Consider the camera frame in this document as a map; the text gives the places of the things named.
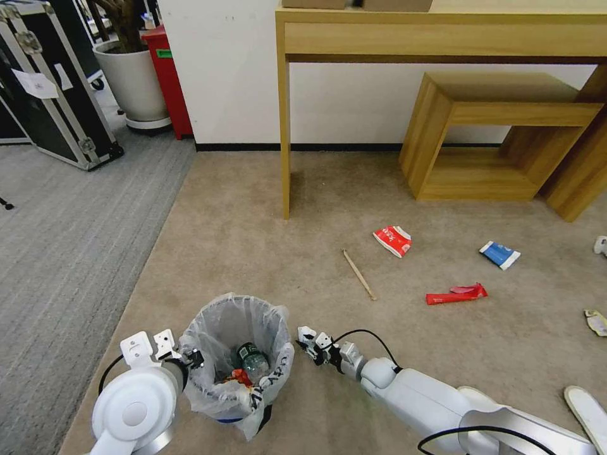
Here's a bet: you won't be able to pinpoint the clear plastic bin liner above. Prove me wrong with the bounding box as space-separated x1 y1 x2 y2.
178 291 297 442

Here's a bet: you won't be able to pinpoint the small round trash bin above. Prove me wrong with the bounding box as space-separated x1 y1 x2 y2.
182 296 293 426

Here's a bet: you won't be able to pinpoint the red crumpled wrapper scrap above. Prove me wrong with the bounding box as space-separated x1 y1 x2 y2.
215 368 255 386

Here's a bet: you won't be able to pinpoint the clear plastic bottle green label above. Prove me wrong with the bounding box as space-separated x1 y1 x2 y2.
235 341 273 383

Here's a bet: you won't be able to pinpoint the wooden stick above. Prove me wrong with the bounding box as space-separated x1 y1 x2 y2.
341 248 378 302

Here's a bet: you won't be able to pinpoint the red white crumpled packet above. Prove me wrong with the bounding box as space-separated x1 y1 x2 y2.
371 225 414 258

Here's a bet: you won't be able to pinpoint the long red wrapper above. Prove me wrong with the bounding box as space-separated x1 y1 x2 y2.
424 282 489 306

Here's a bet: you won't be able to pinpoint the blue white packet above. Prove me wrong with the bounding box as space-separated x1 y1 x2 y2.
478 240 522 272

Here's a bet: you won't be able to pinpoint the white pot saucer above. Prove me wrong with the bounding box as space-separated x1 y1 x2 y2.
123 112 175 139

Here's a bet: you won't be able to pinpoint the white slipper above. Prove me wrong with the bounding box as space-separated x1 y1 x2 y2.
563 384 607 449

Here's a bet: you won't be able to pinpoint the crumpled pale paper scrap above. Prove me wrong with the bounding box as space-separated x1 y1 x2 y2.
582 308 607 338

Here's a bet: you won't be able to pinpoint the red cabinet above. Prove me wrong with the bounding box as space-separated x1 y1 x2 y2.
140 24 195 142

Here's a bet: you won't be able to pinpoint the black flight case silver edges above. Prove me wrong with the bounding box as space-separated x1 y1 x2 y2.
0 0 126 172

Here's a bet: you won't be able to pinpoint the white plant pot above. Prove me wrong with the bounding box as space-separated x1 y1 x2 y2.
92 39 171 124

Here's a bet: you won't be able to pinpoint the wooden side table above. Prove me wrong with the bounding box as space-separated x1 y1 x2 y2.
398 71 604 203

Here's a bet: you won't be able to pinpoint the small white paper label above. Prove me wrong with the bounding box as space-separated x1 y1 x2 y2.
52 62 74 92

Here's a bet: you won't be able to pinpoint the large white paper label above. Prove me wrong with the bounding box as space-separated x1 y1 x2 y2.
9 67 61 100

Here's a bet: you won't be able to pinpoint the light wooden desk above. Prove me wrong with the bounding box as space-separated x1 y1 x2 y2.
274 0 607 224

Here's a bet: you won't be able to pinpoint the brown plant trunk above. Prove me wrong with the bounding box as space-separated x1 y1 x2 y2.
89 0 160 54

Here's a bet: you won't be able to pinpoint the cardboard box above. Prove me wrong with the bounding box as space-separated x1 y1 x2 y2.
362 0 434 13

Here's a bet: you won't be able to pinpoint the black wheeled case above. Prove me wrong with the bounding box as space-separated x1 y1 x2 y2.
47 0 106 92

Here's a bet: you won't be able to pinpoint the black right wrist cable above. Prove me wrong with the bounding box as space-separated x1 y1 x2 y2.
331 329 405 373

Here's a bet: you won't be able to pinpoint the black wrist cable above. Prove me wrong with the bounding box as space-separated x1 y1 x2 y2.
97 352 126 397
331 329 405 373

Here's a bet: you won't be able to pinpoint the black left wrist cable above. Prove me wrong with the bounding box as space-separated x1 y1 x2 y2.
97 352 126 397

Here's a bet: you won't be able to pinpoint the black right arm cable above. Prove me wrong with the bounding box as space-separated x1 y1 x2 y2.
417 423 558 455

